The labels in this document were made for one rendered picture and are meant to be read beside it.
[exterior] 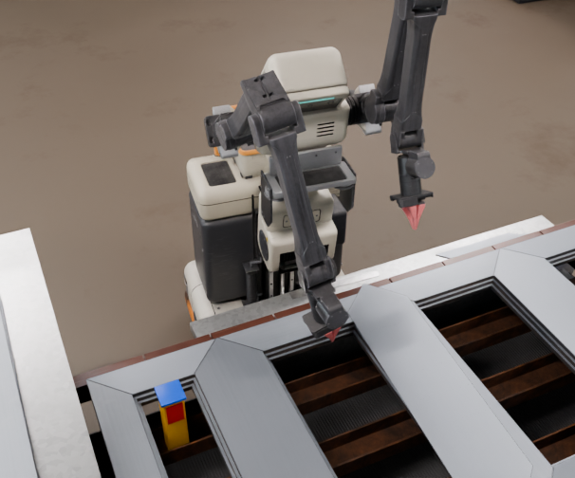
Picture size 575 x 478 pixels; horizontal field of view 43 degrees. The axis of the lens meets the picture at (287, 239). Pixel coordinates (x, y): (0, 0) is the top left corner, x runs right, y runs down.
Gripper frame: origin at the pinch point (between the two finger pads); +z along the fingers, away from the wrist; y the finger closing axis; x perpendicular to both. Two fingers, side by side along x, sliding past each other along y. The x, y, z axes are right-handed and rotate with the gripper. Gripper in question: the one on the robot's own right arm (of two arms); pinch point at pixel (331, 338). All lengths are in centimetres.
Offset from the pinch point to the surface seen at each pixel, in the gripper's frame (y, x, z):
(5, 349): -67, 5, -39
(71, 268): -68, 158, 67
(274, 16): 129, 393, 109
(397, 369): 9.8, -15.7, 2.8
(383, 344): 10.9, -7.3, 2.9
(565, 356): 51, -27, 15
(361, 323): 9.4, 1.3, 2.3
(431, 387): 14.3, -23.8, 4.1
